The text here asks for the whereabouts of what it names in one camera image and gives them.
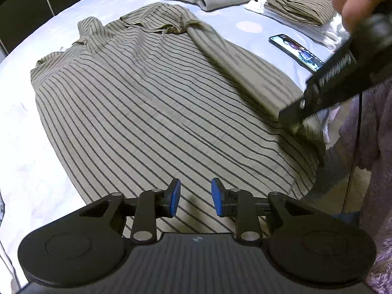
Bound folded olive striped garment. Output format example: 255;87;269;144
264;0;336;27

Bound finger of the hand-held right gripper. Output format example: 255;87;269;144
278;97;310;135

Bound black cable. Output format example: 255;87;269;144
344;90;367;221

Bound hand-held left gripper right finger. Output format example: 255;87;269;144
211;178;308;244

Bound purple fleece robe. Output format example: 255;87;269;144
338;78;392;294

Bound folded white cloth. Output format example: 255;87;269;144
244;0;350;51

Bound black smartphone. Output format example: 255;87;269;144
269;34;326;73

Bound olive striped shirt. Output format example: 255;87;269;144
30;2;329;237

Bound dark sliding-door wardrobe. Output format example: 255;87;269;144
0;0;99;57

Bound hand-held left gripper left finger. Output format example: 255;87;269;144
78;178;182;245

